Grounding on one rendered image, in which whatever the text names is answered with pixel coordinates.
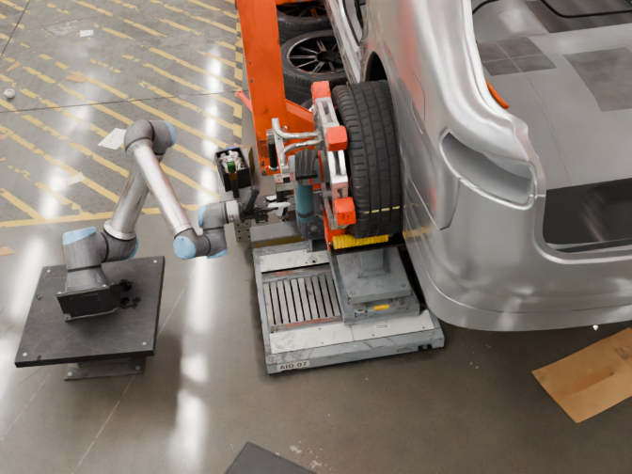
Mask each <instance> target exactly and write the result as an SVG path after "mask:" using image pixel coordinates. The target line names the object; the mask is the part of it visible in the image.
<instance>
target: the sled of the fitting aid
mask: <svg viewBox="0 0 632 474"><path fill-rule="evenodd" d="M397 249H398V252H399V255H400V258H401V260H402V263H403V268H404V271H405V273H406V276H407V279H408V282H409V285H410V288H411V295H407V296H401V297H394V298H388V299H382V300H376V301H370V302H363V303H357V304H351V305H349V304H348V301H347V297H346V293H345V290H344V286H343V282H342V278H341V274H340V268H339V264H338V260H337V256H331V252H330V251H328V248H327V253H328V258H329V262H330V266H331V271H332V275H333V278H334V283H335V287H336V291H337V295H338V299H339V303H340V310H341V315H342V319H343V322H344V326H346V325H353V324H364V323H370V322H377V321H383V320H389V319H395V318H402V317H407V316H414V315H419V300H418V297H417V295H416V292H415V289H414V286H413V283H412V280H411V277H410V275H409V272H408V269H407V267H406V264H405V261H404V258H403V253H402V251H401V248H400V247H399V246H397Z"/></svg>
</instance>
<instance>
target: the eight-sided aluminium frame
mask: <svg viewBox="0 0 632 474"><path fill-rule="evenodd" d="M328 114H329V115H330V117H331V122H328V123H327V121H326V117H325V115H328ZM318 115H319V117H320V121H321V123H322V127H323V133H324V140H325V132H326V128H328V127H335V126H340V124H339V122H338V120H337V117H336V114H335V111H334V107H333V104H332V100H331V99H330V97H325V98H318V99H316V100H315V104H314V108H313V109H312V116H313V121H314V131H317V130H316V129H317V128H319V127H318ZM325 145H326V140H325ZM326 152H327V159H328V164H329V171H330V189H326V187H325V182H324V183H321V187H322V197H323V203H324V206H325V210H326V214H327V218H328V224H329V227H330V230H334V229H345V227H347V226H349V225H342V226H338V224H337V222H336V216H335V214H334V205H333V215H332V212H331V209H330V205H329V201H332V203H333V204H334V199H336V198H338V189H341V188H342V197H343V198H347V197H348V187H349V186H348V177H347V173H346V169H345V163H344V157H343V150H338V157H339V164H340V173H336V171H335V166H334V159H333V152H332V151H327V149H326Z"/></svg>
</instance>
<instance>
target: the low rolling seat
mask: <svg viewBox="0 0 632 474"><path fill-rule="evenodd" d="M224 474H318V473H316V472H314V471H312V470H310V469H307V468H305V467H303V466H300V465H298V464H297V463H294V462H292V461H290V460H288V459H286V458H284V457H282V456H279V455H277V454H275V453H273V452H271V451H269V450H266V449H264V448H262V447H260V446H258V445H256V444H254V443H251V442H249V441H246V442H245V444H244V445H243V447H242V448H241V450H240V451H239V452H238V454H237V455H236V457H235V458H234V460H233V461H232V463H231V464H230V465H229V467H228V469H227V470H226V472H225V473H224Z"/></svg>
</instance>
